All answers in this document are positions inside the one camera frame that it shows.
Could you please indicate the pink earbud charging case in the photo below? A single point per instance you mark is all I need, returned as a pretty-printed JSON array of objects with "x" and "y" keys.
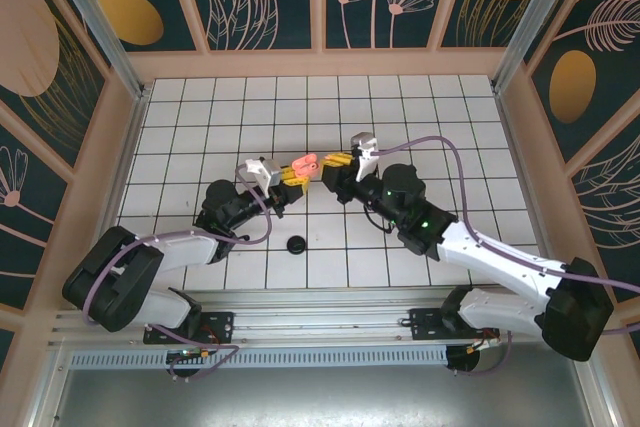
[{"x": 302, "y": 163}]

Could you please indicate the black round charging case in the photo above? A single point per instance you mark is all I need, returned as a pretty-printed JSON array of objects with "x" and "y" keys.
[{"x": 296, "y": 244}]

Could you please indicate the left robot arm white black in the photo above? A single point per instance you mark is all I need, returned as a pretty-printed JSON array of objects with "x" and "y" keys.
[{"x": 175, "y": 247}]

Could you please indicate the galvanised metal sheet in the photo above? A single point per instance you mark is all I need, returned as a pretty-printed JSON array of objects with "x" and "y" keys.
[{"x": 320, "y": 397}]

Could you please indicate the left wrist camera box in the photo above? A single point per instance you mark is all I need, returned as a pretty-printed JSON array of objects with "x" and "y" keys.
[{"x": 270, "y": 174}]

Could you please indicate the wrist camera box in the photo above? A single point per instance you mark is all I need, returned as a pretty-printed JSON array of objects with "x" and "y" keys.
[
  {"x": 367, "y": 162},
  {"x": 270, "y": 174}
]

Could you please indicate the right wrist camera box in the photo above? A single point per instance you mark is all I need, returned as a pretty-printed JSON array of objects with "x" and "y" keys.
[{"x": 367, "y": 162}]

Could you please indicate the aluminium mounting rail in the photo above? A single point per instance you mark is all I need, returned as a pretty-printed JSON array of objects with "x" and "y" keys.
[{"x": 320, "y": 312}]

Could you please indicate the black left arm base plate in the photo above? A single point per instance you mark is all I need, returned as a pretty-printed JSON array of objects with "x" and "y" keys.
[{"x": 220, "y": 322}]

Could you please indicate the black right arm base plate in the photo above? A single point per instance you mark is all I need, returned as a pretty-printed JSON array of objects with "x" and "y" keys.
[{"x": 425, "y": 322}]

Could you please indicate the aluminium frame post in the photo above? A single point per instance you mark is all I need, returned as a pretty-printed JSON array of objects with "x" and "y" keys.
[
  {"x": 100, "y": 22},
  {"x": 531, "y": 22}
]

